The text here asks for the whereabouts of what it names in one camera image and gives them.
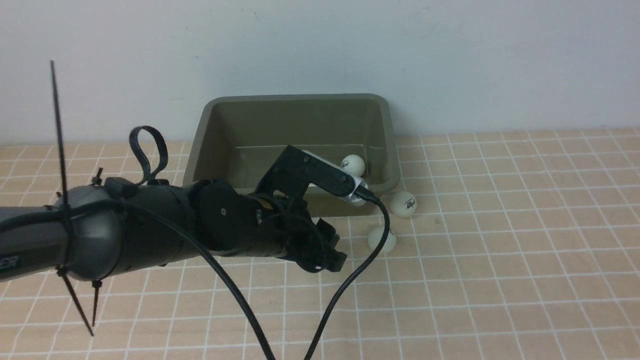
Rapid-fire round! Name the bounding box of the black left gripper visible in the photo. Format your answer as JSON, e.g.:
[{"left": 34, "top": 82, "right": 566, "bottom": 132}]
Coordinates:
[{"left": 240, "top": 194, "right": 347, "bottom": 274}]

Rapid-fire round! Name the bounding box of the white ping-pong ball printed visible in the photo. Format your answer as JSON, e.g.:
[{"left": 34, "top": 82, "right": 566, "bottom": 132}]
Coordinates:
[{"left": 390, "top": 191, "right": 418, "bottom": 219}]

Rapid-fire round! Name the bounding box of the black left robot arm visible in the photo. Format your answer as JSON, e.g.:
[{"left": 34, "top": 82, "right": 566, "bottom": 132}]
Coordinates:
[{"left": 0, "top": 180, "right": 346, "bottom": 281}]

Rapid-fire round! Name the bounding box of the black zip tie on arm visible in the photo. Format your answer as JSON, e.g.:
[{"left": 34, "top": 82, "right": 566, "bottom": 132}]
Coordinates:
[{"left": 49, "top": 60, "right": 95, "bottom": 337}]

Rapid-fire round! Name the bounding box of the olive green plastic bin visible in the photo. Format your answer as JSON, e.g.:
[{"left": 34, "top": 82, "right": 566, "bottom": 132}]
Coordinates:
[{"left": 182, "top": 93, "right": 401, "bottom": 198}]

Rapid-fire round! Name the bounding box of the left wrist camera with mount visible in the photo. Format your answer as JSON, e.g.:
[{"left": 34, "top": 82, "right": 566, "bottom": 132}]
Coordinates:
[{"left": 254, "top": 145, "right": 381, "bottom": 210}]

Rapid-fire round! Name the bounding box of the black left camera cable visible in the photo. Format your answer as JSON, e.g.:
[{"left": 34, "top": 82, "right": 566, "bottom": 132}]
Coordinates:
[{"left": 0, "top": 197, "right": 391, "bottom": 360}]

